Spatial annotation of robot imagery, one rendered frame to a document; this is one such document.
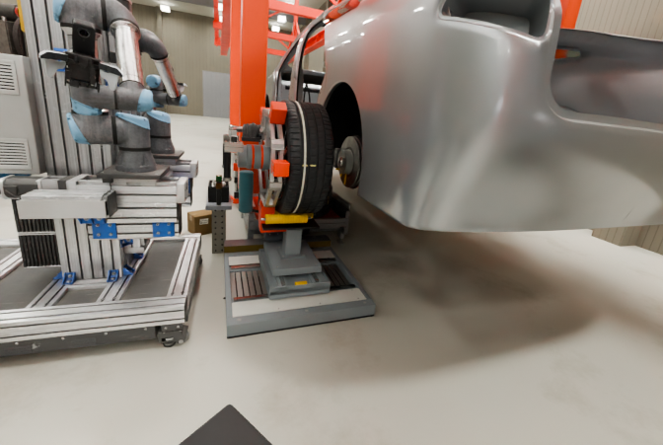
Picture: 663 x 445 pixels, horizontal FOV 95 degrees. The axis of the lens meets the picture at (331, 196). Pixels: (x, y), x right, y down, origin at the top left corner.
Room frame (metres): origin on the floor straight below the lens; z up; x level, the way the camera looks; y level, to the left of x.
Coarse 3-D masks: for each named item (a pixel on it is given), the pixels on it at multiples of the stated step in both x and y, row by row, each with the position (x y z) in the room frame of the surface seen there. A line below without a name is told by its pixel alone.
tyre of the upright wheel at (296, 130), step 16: (288, 112) 1.61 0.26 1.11; (304, 112) 1.65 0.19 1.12; (320, 112) 1.69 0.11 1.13; (288, 128) 1.55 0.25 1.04; (320, 128) 1.60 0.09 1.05; (288, 144) 1.53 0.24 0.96; (320, 144) 1.55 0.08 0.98; (288, 160) 1.51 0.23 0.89; (320, 160) 1.53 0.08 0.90; (320, 176) 1.54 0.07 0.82; (272, 192) 1.89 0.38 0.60; (288, 192) 1.51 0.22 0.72; (304, 192) 1.54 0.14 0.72; (320, 192) 1.57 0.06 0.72; (288, 208) 1.58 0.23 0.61; (304, 208) 1.62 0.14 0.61; (320, 208) 1.66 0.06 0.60
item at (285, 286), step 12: (264, 252) 1.95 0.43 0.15; (264, 264) 1.77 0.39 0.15; (264, 276) 1.66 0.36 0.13; (276, 276) 1.61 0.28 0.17; (288, 276) 1.66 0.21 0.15; (300, 276) 1.67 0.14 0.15; (312, 276) 1.65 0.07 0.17; (324, 276) 1.70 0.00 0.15; (276, 288) 1.50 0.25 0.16; (288, 288) 1.52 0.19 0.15; (300, 288) 1.55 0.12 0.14; (312, 288) 1.57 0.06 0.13; (324, 288) 1.60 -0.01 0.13
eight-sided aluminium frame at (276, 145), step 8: (264, 112) 1.78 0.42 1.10; (272, 128) 1.57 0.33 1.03; (280, 128) 1.58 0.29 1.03; (272, 136) 1.53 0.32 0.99; (280, 136) 1.55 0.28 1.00; (272, 144) 1.50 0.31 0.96; (280, 144) 1.51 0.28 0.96; (272, 152) 1.50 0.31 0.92; (280, 152) 1.52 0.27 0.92; (264, 176) 1.97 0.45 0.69; (272, 176) 1.50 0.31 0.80; (272, 184) 1.50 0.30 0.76; (280, 184) 1.52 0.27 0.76; (264, 192) 1.83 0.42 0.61; (264, 200) 1.63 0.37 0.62; (272, 200) 1.65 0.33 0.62
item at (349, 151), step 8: (352, 136) 1.88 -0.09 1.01; (344, 144) 1.98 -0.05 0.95; (352, 144) 1.86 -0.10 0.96; (360, 144) 1.81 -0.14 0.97; (344, 152) 1.85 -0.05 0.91; (352, 152) 1.85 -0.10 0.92; (360, 152) 1.79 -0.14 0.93; (344, 160) 1.84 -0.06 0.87; (352, 160) 1.83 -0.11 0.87; (360, 160) 1.78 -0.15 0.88; (344, 168) 1.82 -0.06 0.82; (352, 168) 1.82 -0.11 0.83; (360, 168) 1.77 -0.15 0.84; (344, 176) 1.92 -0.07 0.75; (352, 176) 1.81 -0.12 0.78; (352, 184) 1.80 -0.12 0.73
